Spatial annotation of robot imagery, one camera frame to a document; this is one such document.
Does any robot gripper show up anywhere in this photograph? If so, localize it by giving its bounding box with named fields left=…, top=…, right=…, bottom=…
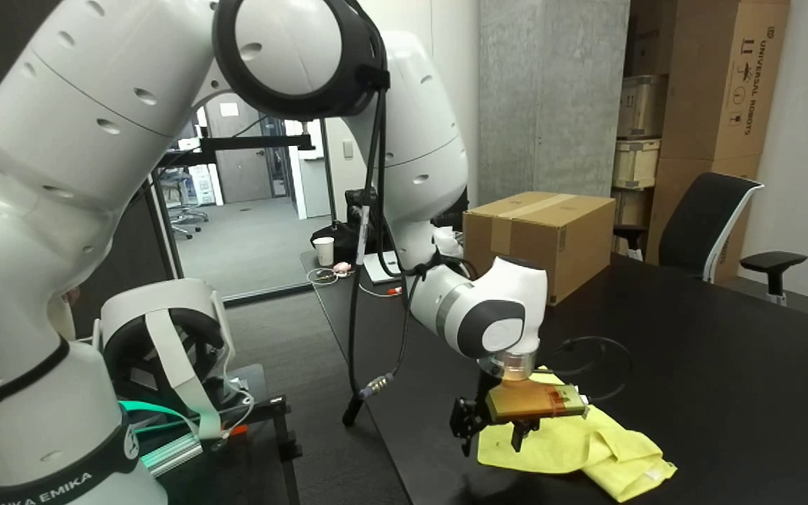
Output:
left=449, top=375, right=585, bottom=457

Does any black metal stand bar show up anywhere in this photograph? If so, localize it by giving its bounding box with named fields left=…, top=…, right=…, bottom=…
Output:
left=147, top=130, right=317, bottom=171

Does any tall cardboard box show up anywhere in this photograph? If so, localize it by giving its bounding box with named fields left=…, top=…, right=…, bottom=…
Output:
left=643, top=0, right=793, bottom=283

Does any brown cardboard box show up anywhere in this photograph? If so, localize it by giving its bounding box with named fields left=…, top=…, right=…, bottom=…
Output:
left=459, top=191, right=619, bottom=304

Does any small cardboard box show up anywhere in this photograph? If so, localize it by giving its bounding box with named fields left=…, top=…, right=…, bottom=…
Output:
left=610, top=191, right=654, bottom=231
left=610, top=136, right=662, bottom=194
left=619, top=72, right=669, bottom=140

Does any teal cable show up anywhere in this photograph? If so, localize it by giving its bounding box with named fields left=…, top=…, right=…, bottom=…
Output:
left=117, top=394, right=237, bottom=473

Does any white paper sheet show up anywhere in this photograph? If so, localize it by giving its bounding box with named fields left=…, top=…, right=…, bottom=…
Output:
left=362, top=248, right=406, bottom=285

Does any black office chair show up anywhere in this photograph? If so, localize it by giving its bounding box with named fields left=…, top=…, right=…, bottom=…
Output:
left=657, top=171, right=808, bottom=304

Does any white paper cup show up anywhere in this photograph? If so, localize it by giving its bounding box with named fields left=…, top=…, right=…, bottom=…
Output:
left=310, top=231, right=340, bottom=271

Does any black cart frame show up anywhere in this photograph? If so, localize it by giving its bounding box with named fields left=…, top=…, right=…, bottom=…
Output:
left=223, top=390, right=302, bottom=505

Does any white VR headset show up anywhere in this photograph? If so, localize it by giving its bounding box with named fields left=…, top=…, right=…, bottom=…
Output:
left=93, top=278, right=258, bottom=442

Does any yellow towel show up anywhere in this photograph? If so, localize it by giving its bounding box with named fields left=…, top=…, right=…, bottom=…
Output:
left=474, top=366, right=681, bottom=505

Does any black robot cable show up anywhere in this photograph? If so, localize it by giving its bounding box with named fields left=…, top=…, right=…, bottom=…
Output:
left=342, top=80, right=427, bottom=401

